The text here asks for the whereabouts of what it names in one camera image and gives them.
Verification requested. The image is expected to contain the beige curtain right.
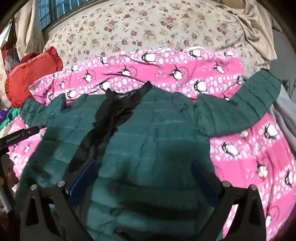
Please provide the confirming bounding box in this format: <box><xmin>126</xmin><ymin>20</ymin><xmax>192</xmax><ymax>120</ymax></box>
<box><xmin>218</xmin><ymin>1</ymin><xmax>277</xmax><ymax>61</ymax></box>

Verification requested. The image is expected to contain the red heart ruffled pillow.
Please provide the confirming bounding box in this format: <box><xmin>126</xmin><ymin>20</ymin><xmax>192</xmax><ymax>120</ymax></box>
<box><xmin>4</xmin><ymin>46</ymin><xmax>63</xmax><ymax>108</ymax></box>

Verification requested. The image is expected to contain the window with bars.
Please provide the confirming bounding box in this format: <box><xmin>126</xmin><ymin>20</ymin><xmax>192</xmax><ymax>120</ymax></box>
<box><xmin>37</xmin><ymin>0</ymin><xmax>102</xmax><ymax>30</ymax></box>

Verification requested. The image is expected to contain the green cloth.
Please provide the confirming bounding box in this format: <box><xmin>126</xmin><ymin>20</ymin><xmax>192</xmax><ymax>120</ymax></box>
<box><xmin>0</xmin><ymin>108</ymin><xmax>21</xmax><ymax>130</ymax></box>

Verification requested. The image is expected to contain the dark green puffer jacket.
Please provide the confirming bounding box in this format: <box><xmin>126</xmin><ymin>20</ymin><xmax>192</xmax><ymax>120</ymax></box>
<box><xmin>16</xmin><ymin>70</ymin><xmax>280</xmax><ymax>240</ymax></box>

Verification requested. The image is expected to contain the beige curtain left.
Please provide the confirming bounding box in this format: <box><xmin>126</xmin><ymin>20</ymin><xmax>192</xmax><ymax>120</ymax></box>
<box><xmin>15</xmin><ymin>0</ymin><xmax>45</xmax><ymax>59</ymax></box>

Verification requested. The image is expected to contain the beige curtain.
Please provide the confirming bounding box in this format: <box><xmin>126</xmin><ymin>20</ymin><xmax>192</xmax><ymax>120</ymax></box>
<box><xmin>218</xmin><ymin>1</ymin><xmax>277</xmax><ymax>61</ymax></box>
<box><xmin>15</xmin><ymin>0</ymin><xmax>45</xmax><ymax>59</ymax></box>

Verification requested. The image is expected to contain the pink penguin blanket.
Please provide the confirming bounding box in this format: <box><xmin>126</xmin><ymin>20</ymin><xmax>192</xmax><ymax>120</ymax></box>
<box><xmin>23</xmin><ymin>47</ymin><xmax>295</xmax><ymax>240</ymax></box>

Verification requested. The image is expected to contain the floral quilt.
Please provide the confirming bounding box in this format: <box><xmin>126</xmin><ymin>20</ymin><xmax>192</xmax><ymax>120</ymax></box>
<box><xmin>45</xmin><ymin>1</ymin><xmax>270</xmax><ymax>72</ymax></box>

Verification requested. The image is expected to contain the grey garment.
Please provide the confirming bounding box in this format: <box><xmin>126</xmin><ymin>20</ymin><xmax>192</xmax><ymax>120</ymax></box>
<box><xmin>269</xmin><ymin>85</ymin><xmax>296</xmax><ymax>157</ymax></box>

